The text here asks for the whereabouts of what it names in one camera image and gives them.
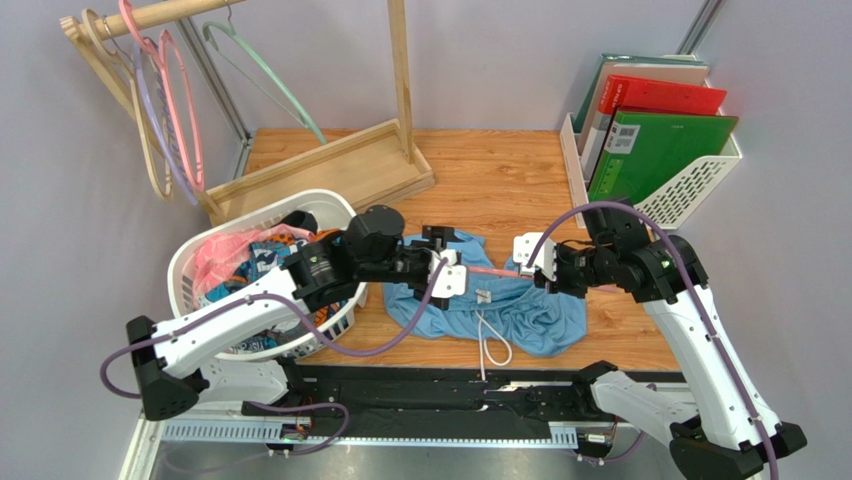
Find pink plastic hanger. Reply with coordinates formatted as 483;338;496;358
467;266;619;293

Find light blue shorts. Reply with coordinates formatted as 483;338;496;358
382;230;587;357

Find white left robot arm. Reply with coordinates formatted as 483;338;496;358
125;206;468;421

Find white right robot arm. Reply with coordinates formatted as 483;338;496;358
524;200;807;479

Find mint green hanger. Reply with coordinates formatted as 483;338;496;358
202;20;328;145

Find lilac hanger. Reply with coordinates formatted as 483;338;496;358
131;45;198;206

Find pink hanger on rack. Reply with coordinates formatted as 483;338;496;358
118;1;205;197

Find beige wooden hanger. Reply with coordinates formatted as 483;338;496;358
82;8;174;202

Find wooden clothes rack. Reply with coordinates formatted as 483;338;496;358
60;0;435;226

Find white laundry basket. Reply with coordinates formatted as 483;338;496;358
167;189;367;362

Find white file organizer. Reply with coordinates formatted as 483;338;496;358
559;112;742;230

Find patterned blue orange garment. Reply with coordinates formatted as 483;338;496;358
192;225;346;354

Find red clip file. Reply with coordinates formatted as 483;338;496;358
580;75;727;183

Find pink garment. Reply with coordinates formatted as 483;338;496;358
192;224;315;307

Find beige folder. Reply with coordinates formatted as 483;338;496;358
576;59;710;153

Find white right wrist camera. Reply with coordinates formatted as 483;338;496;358
511;232;556;282

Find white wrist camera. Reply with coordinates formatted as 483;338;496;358
429;249;468;299
511;232;556;282

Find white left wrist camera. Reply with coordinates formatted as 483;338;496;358
429;249;468;299

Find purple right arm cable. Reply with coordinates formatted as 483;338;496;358
525;200;781;480

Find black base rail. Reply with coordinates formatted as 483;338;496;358
272;363;621;440

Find aluminium corner post right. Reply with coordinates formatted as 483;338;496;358
675;0;727;55

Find aluminium corner post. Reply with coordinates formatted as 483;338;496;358
675;0;727;55
176;17;253;181

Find aluminium corner post left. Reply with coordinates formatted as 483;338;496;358
176;17;253;181

